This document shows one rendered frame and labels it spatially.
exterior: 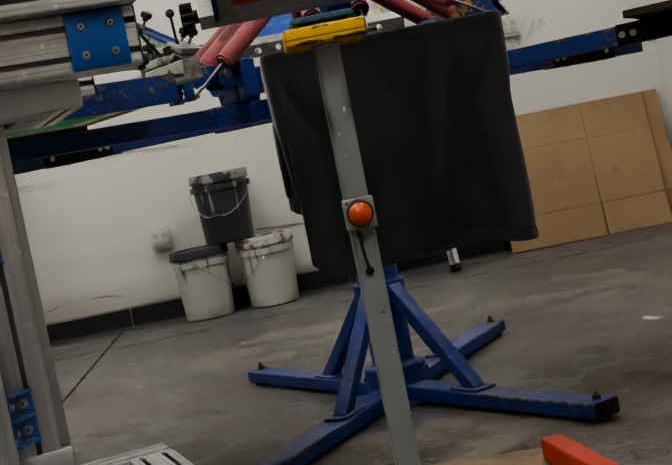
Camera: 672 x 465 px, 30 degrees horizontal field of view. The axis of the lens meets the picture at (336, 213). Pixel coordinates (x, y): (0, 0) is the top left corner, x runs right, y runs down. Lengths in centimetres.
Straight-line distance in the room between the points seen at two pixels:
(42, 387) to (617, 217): 521
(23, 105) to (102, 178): 499
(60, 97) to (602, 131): 534
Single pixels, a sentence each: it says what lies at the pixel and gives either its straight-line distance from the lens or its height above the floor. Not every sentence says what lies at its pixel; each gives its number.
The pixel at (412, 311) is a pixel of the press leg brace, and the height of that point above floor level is 27.
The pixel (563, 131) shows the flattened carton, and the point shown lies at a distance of 706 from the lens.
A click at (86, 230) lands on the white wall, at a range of 700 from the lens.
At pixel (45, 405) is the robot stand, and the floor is 44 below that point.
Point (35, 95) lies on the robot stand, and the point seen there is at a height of 93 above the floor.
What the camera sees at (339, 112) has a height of 81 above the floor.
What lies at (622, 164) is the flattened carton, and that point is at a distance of 709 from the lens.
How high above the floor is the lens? 76
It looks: 3 degrees down
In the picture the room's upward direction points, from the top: 11 degrees counter-clockwise
